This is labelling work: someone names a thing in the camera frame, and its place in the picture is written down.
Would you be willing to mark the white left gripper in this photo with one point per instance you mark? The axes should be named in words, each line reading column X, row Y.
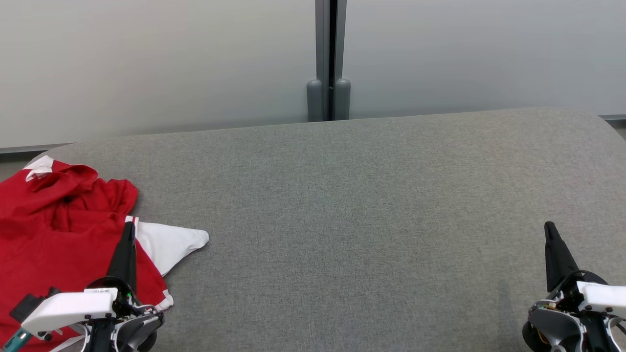
column 68, row 308

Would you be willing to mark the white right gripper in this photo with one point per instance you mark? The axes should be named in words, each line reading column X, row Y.
column 604, row 296

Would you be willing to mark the red and white basketball jersey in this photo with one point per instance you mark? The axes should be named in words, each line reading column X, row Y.
column 58, row 264

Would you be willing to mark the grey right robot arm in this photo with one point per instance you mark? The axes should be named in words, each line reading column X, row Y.
column 552, row 322

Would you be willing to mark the grey fabric sofa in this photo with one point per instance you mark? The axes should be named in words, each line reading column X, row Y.
column 342, row 220

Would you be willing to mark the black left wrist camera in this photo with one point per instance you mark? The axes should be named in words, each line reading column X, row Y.
column 27, row 305

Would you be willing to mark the teal left camera connector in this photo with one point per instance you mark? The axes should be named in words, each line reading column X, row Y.
column 14, row 340

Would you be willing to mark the grey partition post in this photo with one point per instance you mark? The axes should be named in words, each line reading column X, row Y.
column 323, row 58

